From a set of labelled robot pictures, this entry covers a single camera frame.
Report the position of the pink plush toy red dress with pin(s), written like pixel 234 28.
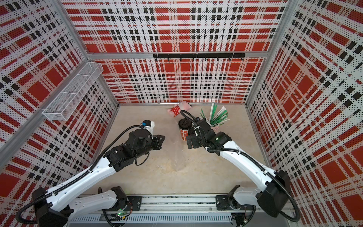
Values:
pixel 176 110

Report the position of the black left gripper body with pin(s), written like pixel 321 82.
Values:
pixel 142 152

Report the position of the wide white wrapped straw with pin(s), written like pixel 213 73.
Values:
pixel 214 111

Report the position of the black wall hook rail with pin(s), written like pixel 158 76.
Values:
pixel 199 55

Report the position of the green wrapped straw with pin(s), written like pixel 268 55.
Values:
pixel 220 118

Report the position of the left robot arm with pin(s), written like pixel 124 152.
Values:
pixel 56 206

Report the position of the metal base rail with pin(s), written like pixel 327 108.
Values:
pixel 238 208

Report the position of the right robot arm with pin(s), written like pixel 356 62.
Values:
pixel 274 189

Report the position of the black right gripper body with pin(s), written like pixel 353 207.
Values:
pixel 197 141

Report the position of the white wire mesh basket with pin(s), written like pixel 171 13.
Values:
pixel 63 106

